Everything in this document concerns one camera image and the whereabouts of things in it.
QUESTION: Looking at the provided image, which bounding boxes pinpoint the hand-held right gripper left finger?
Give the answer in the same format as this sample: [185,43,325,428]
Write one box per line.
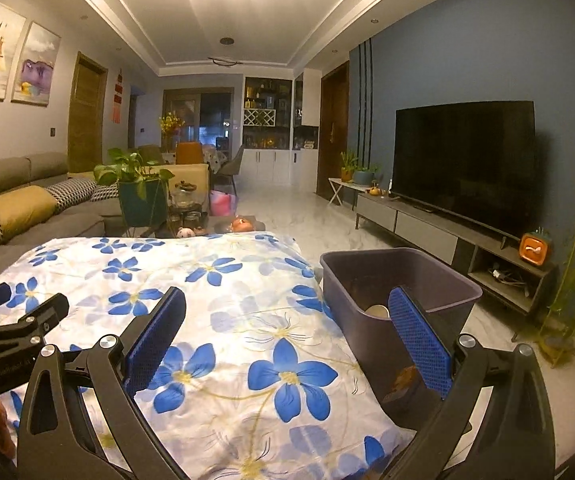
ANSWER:
[16,286,189,480]

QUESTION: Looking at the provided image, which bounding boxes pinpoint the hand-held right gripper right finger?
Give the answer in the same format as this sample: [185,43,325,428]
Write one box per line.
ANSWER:
[387,286,557,480]

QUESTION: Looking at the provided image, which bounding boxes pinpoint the purple plastic bin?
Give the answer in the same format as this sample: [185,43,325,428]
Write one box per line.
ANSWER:
[320,247,483,404]

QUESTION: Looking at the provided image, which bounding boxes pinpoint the blue floral blanket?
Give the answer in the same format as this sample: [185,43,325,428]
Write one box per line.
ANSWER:
[0,232,419,480]

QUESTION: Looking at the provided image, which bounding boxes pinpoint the grey TV cabinet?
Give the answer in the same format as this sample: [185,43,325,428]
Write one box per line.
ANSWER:
[355,192,559,337]

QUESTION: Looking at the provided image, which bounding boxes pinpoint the dark coffee table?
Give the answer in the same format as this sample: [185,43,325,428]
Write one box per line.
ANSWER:
[117,210,268,239]

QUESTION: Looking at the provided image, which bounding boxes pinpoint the black white patterned pillow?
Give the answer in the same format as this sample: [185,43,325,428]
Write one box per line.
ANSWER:
[46,177,99,207]
[90,182,121,202]

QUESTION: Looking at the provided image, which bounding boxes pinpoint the grey sofa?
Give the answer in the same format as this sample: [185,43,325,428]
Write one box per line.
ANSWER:
[0,152,134,267]

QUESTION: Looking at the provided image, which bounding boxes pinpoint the potted plant in teal pot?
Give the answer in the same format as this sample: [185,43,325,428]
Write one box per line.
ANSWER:
[93,147,176,239]

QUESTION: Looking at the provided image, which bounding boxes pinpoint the glass teapot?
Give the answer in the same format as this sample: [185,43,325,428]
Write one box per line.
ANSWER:
[172,180,198,209]

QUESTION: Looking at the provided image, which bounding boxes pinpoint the orange retro box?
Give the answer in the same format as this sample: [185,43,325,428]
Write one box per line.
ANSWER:
[519,229,553,265]

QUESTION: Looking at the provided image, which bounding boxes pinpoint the pink bag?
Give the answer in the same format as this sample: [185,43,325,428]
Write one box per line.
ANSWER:
[210,190,238,217]

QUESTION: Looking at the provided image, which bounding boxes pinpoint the gold plant stand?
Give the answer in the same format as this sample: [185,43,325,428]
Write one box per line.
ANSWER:
[537,200,575,367]

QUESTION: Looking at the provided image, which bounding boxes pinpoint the yellow sofa section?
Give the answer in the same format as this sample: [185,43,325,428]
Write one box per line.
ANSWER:
[67,162,212,196]

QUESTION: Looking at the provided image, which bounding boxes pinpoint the white folding table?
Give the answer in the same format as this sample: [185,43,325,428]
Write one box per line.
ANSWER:
[328,177,383,207]

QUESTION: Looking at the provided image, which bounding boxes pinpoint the plant in blue-grey pot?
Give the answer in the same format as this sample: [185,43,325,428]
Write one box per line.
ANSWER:
[353,165,381,186]

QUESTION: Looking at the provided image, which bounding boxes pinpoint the plant in orange pot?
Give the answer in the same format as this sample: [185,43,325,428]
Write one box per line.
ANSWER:
[340,151,359,183]

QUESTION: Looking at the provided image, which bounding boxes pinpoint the black television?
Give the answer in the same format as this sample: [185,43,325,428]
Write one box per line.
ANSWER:
[392,101,537,242]

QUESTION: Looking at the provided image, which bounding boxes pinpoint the grey chair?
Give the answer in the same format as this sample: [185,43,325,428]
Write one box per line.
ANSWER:
[217,145,246,194]

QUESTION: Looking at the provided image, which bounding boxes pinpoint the orange chair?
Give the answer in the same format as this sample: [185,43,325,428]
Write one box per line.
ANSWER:
[176,141,203,165]

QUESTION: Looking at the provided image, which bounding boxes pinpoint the light wooden door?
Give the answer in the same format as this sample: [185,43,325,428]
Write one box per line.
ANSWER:
[67,51,109,174]

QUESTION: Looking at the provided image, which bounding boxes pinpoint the white display cabinet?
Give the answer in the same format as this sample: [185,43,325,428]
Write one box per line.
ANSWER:
[241,72,321,187]

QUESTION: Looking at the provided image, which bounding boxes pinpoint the yellow flowers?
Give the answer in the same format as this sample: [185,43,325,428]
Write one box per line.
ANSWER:
[158,112,186,136]

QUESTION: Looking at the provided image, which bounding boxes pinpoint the dark wooden door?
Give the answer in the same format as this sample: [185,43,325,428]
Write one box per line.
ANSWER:
[319,61,351,201]

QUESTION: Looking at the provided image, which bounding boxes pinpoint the purple painting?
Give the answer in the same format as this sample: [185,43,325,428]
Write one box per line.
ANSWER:
[11,21,62,107]

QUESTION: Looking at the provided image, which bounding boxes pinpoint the power strip with cables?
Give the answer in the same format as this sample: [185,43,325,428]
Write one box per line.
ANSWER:
[490,266,531,287]

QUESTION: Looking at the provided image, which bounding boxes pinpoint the red wall hanging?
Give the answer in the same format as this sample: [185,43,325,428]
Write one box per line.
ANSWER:
[112,69,124,125]

